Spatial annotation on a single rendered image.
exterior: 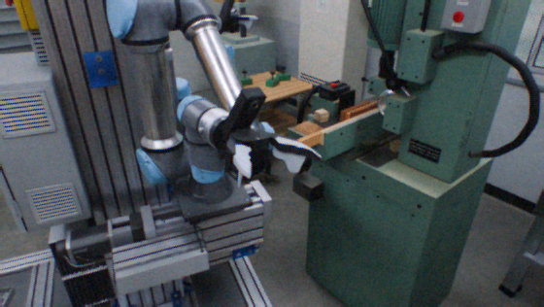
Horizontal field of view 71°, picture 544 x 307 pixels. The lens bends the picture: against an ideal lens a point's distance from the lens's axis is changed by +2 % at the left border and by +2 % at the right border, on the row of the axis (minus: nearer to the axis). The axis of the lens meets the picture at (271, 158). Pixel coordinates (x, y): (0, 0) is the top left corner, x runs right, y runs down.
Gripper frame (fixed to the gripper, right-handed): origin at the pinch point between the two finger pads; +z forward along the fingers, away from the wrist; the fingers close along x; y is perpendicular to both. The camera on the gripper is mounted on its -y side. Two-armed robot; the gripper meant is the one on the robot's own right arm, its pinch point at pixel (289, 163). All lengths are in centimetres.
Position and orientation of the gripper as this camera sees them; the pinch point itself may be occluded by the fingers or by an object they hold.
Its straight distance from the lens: 61.2
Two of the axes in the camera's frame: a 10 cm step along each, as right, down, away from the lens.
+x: -7.9, 1.8, -5.8
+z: 6.0, 4.0, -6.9
